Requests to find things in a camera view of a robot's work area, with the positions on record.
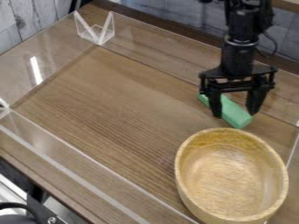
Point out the green rectangular block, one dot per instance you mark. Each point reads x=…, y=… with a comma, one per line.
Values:
x=237, y=117

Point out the black metal bracket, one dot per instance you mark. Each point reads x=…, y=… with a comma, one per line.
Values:
x=47, y=217

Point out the clear acrylic tray wall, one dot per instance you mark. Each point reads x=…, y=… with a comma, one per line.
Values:
x=95, y=115

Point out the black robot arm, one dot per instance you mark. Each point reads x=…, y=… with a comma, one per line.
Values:
x=249, y=18

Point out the wooden bowl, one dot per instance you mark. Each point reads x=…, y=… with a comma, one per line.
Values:
x=230, y=176

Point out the clear acrylic corner bracket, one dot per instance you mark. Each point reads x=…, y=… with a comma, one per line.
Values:
x=97, y=34

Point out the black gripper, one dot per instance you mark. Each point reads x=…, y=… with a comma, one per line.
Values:
x=237, y=75

